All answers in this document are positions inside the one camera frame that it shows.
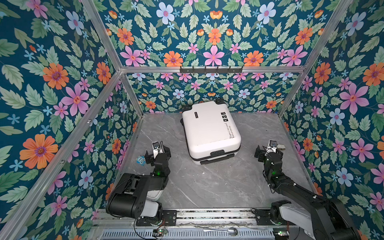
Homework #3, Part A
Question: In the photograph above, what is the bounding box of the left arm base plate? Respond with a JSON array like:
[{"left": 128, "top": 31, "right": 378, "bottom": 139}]
[{"left": 136, "top": 210, "right": 178, "bottom": 227}]

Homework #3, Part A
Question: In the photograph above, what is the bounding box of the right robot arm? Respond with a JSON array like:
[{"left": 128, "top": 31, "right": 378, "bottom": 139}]
[{"left": 255, "top": 140, "right": 361, "bottom": 240}]

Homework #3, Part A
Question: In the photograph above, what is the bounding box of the white square clock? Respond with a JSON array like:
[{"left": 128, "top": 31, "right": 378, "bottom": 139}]
[{"left": 147, "top": 190, "right": 163, "bottom": 202}]

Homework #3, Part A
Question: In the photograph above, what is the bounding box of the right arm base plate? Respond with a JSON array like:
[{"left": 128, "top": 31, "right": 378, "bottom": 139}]
[{"left": 251, "top": 208, "right": 283, "bottom": 226}]

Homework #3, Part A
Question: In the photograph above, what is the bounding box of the small grey white object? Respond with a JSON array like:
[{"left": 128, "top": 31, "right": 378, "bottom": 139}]
[{"left": 277, "top": 144, "right": 286, "bottom": 151}]

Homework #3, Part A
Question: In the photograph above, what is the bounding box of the black suitcase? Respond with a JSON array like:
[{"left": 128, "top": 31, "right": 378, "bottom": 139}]
[{"left": 181, "top": 99, "right": 242, "bottom": 165}]

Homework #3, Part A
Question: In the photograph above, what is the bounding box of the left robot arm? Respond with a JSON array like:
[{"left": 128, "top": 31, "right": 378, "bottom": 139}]
[{"left": 106, "top": 142, "right": 171, "bottom": 224}]

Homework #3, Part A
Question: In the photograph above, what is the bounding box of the metal spoon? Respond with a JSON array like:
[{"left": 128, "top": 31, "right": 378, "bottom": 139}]
[{"left": 203, "top": 227, "right": 239, "bottom": 237}]

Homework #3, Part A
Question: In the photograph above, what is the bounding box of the small blue patterned box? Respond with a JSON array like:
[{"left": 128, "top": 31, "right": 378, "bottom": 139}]
[{"left": 136, "top": 156, "right": 147, "bottom": 166}]

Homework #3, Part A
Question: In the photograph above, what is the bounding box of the black hook rail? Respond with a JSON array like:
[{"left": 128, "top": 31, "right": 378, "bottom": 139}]
[{"left": 179, "top": 66, "right": 243, "bottom": 75}]

